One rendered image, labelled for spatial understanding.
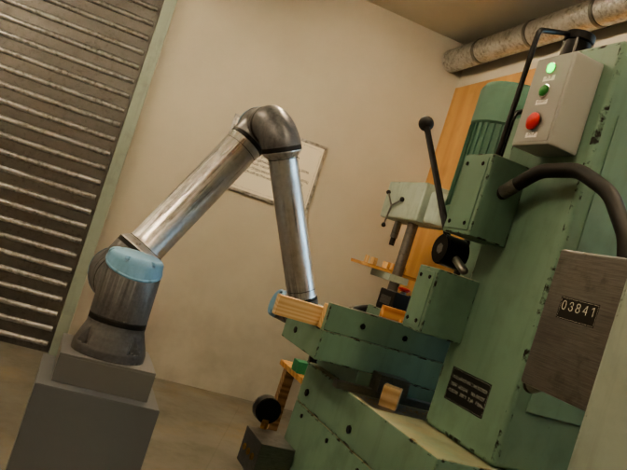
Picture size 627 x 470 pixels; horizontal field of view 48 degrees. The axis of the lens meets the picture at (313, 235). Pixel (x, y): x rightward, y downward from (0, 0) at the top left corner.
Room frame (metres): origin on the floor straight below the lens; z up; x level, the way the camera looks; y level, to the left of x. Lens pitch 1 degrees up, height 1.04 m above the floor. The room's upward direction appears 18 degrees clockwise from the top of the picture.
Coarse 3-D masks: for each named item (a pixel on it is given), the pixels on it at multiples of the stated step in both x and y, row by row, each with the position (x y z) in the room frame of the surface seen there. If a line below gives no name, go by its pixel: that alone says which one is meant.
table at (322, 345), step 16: (288, 320) 1.57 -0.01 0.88; (288, 336) 1.54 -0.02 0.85; (304, 336) 1.46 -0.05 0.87; (320, 336) 1.39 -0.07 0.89; (336, 336) 1.40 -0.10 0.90; (320, 352) 1.39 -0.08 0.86; (336, 352) 1.40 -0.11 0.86; (352, 352) 1.42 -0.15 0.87; (368, 352) 1.43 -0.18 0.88; (384, 352) 1.44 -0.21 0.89; (400, 352) 1.45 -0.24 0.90; (352, 368) 1.42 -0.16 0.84; (368, 368) 1.43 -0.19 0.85; (384, 368) 1.45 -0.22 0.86; (400, 368) 1.46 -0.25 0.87; (416, 368) 1.47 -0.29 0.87; (432, 368) 1.48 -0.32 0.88; (416, 384) 1.48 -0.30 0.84; (432, 384) 1.49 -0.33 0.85
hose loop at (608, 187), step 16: (528, 176) 1.18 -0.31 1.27; (544, 176) 1.15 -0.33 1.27; (560, 176) 1.12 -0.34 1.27; (576, 176) 1.08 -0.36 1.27; (592, 176) 1.05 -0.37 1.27; (496, 192) 1.24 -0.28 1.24; (512, 192) 1.22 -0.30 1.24; (608, 192) 1.01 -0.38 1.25; (608, 208) 1.00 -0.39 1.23; (624, 208) 0.99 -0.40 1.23; (624, 224) 0.97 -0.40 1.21; (624, 240) 0.96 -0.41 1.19; (624, 256) 0.96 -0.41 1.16
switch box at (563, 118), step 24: (576, 72) 1.14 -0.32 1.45; (600, 72) 1.15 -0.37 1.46; (528, 96) 1.22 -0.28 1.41; (552, 96) 1.16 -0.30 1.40; (576, 96) 1.14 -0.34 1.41; (552, 120) 1.14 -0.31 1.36; (576, 120) 1.15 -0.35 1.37; (528, 144) 1.18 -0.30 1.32; (552, 144) 1.14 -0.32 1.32; (576, 144) 1.15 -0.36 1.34
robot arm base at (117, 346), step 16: (96, 320) 1.79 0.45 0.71; (112, 320) 1.78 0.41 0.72; (80, 336) 1.79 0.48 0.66; (96, 336) 1.77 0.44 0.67; (112, 336) 1.78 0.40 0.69; (128, 336) 1.80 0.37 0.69; (144, 336) 1.86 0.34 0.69; (80, 352) 1.77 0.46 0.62; (96, 352) 1.76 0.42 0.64; (112, 352) 1.77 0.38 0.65; (128, 352) 1.80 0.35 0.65; (144, 352) 1.85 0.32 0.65
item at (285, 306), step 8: (280, 296) 1.39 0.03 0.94; (280, 304) 1.39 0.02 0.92; (288, 304) 1.40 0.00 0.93; (296, 304) 1.40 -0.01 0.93; (304, 304) 1.41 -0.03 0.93; (312, 304) 1.41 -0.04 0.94; (272, 312) 1.40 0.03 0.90; (280, 312) 1.39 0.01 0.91; (288, 312) 1.40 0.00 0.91; (296, 312) 1.40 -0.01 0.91; (304, 312) 1.41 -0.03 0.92; (312, 312) 1.41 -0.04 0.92; (320, 312) 1.42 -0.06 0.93; (296, 320) 1.41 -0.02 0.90; (304, 320) 1.41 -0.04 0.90; (312, 320) 1.42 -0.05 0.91
